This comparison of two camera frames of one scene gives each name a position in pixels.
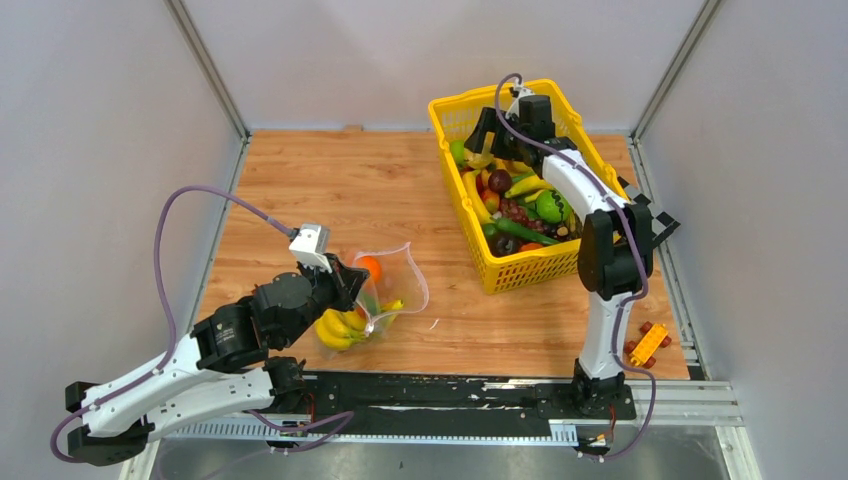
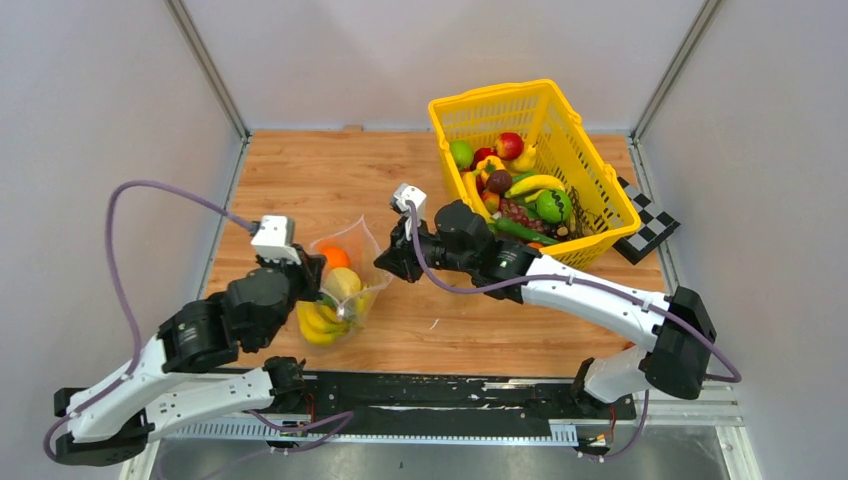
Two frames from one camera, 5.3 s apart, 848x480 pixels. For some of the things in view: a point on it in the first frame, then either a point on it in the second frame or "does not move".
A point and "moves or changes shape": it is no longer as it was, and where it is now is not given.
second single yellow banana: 527,186 does not move
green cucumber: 509,227 does not move
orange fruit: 372,265 moves or changes shape
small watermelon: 552,206 does not move
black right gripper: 491,123 -> 400,258
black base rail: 393,399 does not move
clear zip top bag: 396,286 -> 354,268
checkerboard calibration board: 662,224 does not move
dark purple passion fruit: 500,180 does not move
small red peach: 491,200 does not move
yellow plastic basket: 453,118 does not move
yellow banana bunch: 341,329 moves or changes shape
